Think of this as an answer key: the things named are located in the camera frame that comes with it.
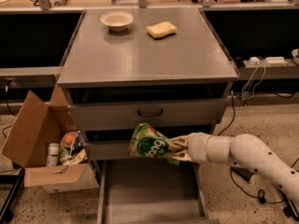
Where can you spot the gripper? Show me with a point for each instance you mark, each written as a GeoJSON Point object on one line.
{"type": "Point", "coordinates": [197, 147]}

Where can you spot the green rice chip bag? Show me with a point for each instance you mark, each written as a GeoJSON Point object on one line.
{"type": "Point", "coordinates": [147, 142]}

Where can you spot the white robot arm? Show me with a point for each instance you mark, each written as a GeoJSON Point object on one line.
{"type": "Point", "coordinates": [245, 150]}

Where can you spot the grey top drawer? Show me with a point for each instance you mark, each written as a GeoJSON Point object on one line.
{"type": "Point", "coordinates": [127, 115]}

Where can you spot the grey drawer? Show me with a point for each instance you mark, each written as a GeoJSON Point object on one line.
{"type": "Point", "coordinates": [127, 115]}
{"type": "Point", "coordinates": [151, 191]}
{"type": "Point", "coordinates": [110, 151]}

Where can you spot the grey bottom drawer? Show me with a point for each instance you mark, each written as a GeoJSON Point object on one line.
{"type": "Point", "coordinates": [151, 191]}

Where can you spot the grey drawer cabinet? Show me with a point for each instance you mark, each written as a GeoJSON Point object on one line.
{"type": "Point", "coordinates": [131, 66]}

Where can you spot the grey middle drawer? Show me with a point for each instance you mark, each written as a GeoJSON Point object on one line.
{"type": "Point", "coordinates": [110, 151]}

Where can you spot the black power adapter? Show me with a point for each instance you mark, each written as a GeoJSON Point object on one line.
{"type": "Point", "coordinates": [244, 173]}

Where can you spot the orange snack package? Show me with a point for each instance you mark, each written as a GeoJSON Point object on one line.
{"type": "Point", "coordinates": [72, 142]}

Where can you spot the yellow sponge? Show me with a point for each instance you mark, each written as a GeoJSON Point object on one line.
{"type": "Point", "coordinates": [161, 29]}

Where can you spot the black metal floor bar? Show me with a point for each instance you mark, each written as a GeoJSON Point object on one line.
{"type": "Point", "coordinates": [291, 209]}

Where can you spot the white spray can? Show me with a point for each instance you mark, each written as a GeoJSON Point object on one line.
{"type": "Point", "coordinates": [53, 154]}

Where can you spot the white paper bowl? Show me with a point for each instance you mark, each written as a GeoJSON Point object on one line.
{"type": "Point", "coordinates": [117, 21]}

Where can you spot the brown cardboard box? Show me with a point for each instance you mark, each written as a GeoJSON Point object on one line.
{"type": "Point", "coordinates": [37, 125]}

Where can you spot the black left floor bar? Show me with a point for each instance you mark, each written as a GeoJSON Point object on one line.
{"type": "Point", "coordinates": [13, 183]}

